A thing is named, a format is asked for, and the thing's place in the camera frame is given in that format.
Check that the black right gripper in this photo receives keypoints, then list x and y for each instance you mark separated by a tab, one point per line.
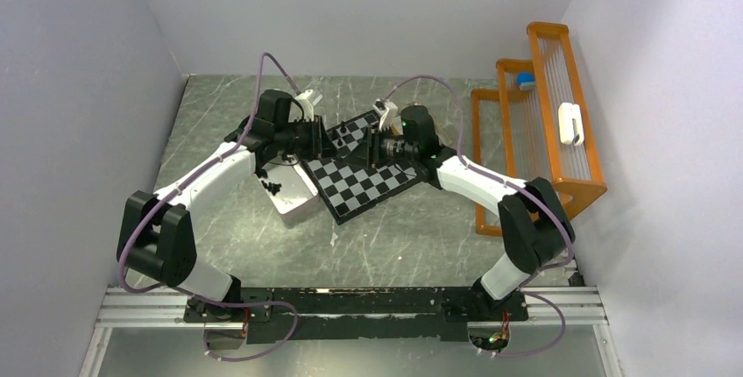
368	151

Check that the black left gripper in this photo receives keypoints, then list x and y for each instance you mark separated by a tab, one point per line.
320	145

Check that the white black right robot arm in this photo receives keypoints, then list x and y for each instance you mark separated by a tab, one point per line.
534	226

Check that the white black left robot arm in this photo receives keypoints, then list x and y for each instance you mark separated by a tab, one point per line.
157	237

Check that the black chess pieces pile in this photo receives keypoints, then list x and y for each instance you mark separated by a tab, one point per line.
271	187

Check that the black white chessboard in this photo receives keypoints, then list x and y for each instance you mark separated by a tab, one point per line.
349	191

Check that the pink metal tin box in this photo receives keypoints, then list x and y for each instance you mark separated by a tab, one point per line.
299	198

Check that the orange wooden rack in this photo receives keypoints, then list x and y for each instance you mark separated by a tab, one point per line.
530	135

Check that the blue round object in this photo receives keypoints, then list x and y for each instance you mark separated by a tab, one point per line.
525	81

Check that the white plastic clip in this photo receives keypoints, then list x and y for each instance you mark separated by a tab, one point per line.
570	124

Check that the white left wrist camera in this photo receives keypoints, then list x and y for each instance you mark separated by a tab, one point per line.
303	106

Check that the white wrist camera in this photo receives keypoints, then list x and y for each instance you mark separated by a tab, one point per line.
387	111
303	106

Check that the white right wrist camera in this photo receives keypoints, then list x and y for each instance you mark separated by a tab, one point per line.
387	111

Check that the black mounting rail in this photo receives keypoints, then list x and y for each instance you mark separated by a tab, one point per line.
350	313

